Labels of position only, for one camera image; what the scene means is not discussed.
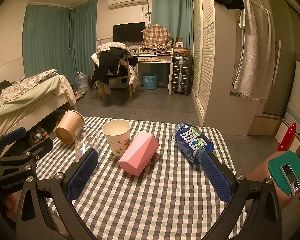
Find blue plastic water bottle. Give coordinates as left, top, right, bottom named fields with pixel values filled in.
left=172, top=122, right=214, bottom=165

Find clear glass cup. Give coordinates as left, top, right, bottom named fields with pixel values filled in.
left=75, top=126, right=98, bottom=168

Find white floral paper cup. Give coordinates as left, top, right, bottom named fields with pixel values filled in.
left=102, top=119, right=131, bottom=157

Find sneakers under bed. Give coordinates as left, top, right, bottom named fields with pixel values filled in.
left=29, top=126, right=50, bottom=146

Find bed with floral quilt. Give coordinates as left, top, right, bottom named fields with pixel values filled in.
left=0, top=69, right=76, bottom=134

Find brown kraft paper bowl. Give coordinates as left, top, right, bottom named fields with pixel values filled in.
left=56, top=110, right=84, bottom=145

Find smartphone on stool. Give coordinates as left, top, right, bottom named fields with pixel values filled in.
left=280, top=164, right=300, bottom=197

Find green stool seat pad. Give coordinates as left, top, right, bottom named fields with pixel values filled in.
left=268, top=151, right=300, bottom=197

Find large clear water jug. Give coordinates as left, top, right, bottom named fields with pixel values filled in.
left=75, top=71, right=89, bottom=92

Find red bottle on floor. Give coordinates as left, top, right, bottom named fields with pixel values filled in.
left=277, top=123, right=296, bottom=151

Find teal curtain left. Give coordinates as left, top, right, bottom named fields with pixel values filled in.
left=22, top=0, right=97, bottom=84

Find teal curtain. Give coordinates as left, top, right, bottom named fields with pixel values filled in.
left=22, top=0, right=97, bottom=84
left=151, top=0, right=195, bottom=86

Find pink faceted tissue box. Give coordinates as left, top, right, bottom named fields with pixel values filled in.
left=119, top=132, right=160, bottom=176

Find chair piled with clothes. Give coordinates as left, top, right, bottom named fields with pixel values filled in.
left=91, top=42, right=140, bottom=101

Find checkered gingham tablecloth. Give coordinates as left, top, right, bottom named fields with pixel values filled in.
left=34, top=115, right=248, bottom=240

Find blue laundry basket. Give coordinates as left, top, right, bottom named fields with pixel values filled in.
left=142, top=73, right=157, bottom=90

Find white wooden desk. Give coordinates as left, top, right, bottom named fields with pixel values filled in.
left=136, top=54, right=173, bottom=95

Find hanging beige towel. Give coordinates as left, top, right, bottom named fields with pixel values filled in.
left=232, top=0, right=275, bottom=100

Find black flat monitor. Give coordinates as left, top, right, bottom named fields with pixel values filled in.
left=113, top=22, right=146, bottom=43

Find plaid blanket pile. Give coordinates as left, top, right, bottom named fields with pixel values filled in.
left=141, top=24, right=172, bottom=50

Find dark ribbed suitcase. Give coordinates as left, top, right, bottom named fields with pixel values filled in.
left=172, top=56, right=192, bottom=95

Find cardboard box on suitcase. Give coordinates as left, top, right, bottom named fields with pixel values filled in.
left=173, top=47, right=191, bottom=57

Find teal curtain centre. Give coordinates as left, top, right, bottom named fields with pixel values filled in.
left=151, top=0, right=195, bottom=86

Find white louvered wardrobe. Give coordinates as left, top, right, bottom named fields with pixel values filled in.
left=191, top=0, right=258, bottom=135

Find white wall air conditioner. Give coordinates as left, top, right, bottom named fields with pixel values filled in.
left=108, top=0, right=148, bottom=9

